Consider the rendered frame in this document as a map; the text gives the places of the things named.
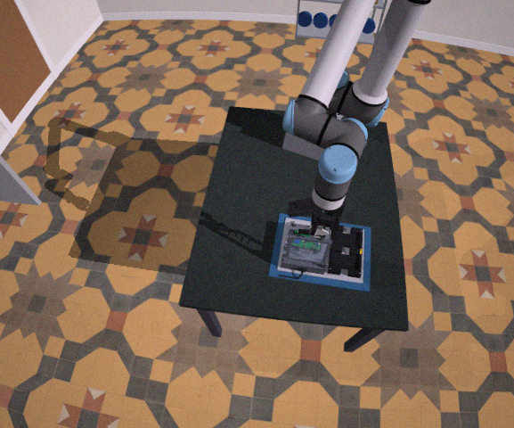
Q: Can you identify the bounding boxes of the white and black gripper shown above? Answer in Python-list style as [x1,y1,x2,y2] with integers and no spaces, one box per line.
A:
[309,199,345,238]

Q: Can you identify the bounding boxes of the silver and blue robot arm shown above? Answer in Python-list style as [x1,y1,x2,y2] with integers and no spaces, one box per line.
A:
[282,0,431,218]

